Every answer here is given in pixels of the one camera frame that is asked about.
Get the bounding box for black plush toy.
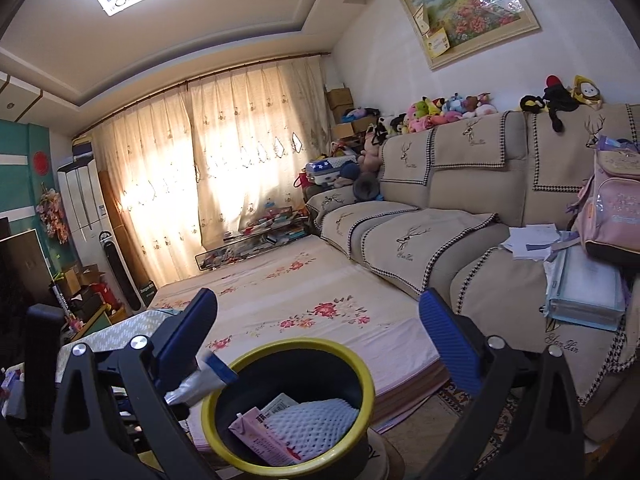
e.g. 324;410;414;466
520;76;581;133

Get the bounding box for dark carton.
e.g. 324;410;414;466
137;282;159;311

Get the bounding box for yellow monkey plush toy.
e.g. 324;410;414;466
570;75;606;111

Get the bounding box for white standing air conditioner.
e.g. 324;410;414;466
57;157;116;261

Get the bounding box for pink backpack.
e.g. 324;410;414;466
567;135;640;268

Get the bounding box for loose white papers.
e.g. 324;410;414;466
500;225;563;263

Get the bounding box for clear file folders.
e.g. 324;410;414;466
542;245;628;331

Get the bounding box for red canister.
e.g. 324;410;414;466
92;280;122;316

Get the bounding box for floral bed sheet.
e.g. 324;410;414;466
147;235;446;436

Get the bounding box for yellow green patterned tablecloth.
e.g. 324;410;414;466
56;309;178;368

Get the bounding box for pink box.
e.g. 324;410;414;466
228;406;303;468

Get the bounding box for patterned rug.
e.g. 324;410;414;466
370;380;521;480

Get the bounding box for dark neck pillow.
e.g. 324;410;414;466
352;172;384;204

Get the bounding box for black tower fan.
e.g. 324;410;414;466
98;230;142;312

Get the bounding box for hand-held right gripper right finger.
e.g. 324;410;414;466
417;287;586;480

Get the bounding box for white foam net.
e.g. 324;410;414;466
265;397;361;461

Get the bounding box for open cardboard boxes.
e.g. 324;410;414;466
50;262;121;321

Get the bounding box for silver blue tube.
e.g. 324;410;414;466
165;352;240;406

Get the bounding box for beige sofa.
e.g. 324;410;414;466
305;102;640;456

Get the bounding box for cluttered glass table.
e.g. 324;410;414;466
195;207;311;273

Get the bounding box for beige embroidered curtain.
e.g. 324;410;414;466
90;85;202;286
185;55;333;256

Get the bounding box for stack of cardboard boxes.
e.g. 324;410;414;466
325;87;373;141

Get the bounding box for hanging artificial flowers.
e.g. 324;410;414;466
36;187;70;246

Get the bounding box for framed flower painting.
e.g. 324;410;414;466
398;0;543;71

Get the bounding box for black bin yellow rim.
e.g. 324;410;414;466
201;338;376;480

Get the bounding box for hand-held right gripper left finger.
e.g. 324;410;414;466
50;287;236;480

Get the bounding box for pile of plush toys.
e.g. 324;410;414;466
360;92;498;171

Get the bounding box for blue star patterned bag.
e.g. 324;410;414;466
305;157;359;187

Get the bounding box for white green carton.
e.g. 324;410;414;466
260;392;301;418

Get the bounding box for flat screen television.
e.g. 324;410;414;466
0;217;56;361

